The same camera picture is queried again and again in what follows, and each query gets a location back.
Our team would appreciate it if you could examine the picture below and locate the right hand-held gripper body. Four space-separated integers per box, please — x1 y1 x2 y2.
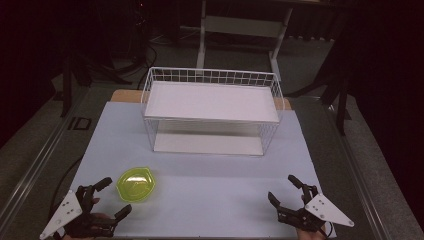
276 185 355 233

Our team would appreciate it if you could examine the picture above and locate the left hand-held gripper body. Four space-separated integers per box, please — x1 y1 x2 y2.
39 185 118 240

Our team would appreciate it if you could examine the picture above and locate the green plastic bowl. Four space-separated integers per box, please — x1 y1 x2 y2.
115 166 157 204

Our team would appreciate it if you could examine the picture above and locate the white wire shelf rack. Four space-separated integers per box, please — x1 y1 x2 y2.
140 66 286 157

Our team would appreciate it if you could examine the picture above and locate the person's left hand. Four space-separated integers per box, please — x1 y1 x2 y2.
62 197 113 240

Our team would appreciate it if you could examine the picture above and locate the person's right hand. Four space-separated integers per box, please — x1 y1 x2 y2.
295 229 330 240

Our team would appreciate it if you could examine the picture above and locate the light blue table mat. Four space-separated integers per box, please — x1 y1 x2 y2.
68 101 337 240

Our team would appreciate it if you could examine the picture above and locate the black metal stand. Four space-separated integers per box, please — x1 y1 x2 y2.
286 59 353 137
60 54 93 118

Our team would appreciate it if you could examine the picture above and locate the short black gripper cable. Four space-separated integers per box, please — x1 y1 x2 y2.
323 221 335 240

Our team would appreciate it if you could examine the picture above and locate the thin black cable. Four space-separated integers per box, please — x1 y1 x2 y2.
48 155 84 221

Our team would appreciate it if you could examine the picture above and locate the metal floor rail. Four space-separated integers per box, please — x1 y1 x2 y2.
0 87 92 231
322 99 393 240

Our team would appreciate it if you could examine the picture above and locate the black cable bundle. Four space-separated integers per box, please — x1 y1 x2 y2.
99 0 159 90

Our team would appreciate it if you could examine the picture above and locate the white metal desk frame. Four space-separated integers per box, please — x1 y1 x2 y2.
195 0 295 82

